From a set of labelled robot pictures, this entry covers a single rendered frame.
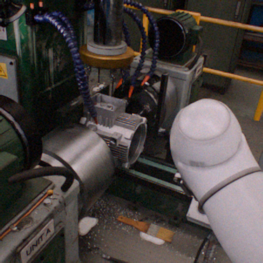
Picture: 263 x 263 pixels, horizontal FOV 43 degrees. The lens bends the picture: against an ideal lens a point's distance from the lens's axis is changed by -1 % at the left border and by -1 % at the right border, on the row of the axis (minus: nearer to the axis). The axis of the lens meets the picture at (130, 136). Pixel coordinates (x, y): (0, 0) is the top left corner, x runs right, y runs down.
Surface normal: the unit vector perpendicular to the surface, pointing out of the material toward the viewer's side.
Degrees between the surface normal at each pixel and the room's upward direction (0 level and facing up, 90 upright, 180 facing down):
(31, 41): 90
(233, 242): 82
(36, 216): 0
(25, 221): 0
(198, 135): 47
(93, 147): 39
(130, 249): 0
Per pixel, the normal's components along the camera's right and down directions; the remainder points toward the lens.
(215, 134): -0.19, -0.34
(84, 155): 0.59, -0.52
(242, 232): -0.68, -0.06
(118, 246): 0.08, -0.85
